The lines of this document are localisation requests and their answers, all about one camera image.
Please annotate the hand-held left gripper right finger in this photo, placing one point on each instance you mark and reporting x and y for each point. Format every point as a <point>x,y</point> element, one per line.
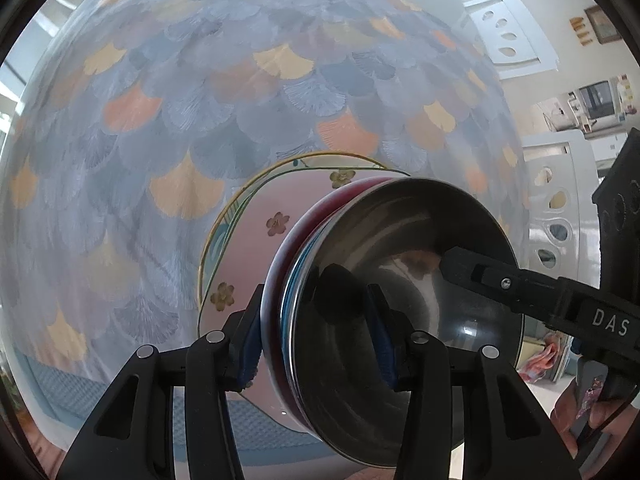
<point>384,355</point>

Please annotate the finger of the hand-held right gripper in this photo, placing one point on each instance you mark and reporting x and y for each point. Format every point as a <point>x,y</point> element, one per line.
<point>500,282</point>

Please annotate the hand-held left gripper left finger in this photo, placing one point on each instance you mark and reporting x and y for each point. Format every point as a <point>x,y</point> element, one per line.
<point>248,367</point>

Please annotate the red steel bowl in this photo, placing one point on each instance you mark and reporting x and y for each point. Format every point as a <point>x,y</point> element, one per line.
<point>275,280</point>

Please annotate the blue steel bowl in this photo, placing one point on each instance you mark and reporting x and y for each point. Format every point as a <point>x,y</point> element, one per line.
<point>425,230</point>

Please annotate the hexagonal tree print plate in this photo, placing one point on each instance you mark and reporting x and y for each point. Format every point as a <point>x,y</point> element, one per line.
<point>250,250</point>

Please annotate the person's right hand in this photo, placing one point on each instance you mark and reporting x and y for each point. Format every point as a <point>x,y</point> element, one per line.
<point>575,425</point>

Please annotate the pink patterned cloth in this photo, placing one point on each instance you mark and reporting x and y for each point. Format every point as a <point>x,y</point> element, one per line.
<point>545,360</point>

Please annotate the white cutout chair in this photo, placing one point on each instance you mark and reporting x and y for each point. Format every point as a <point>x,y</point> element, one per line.
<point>535,25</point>

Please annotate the wooden wall pegs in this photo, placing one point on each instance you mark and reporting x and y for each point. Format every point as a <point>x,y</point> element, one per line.
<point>580,30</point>

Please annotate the small brown picture frame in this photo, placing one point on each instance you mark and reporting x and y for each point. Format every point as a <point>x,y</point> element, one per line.
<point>602,25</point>

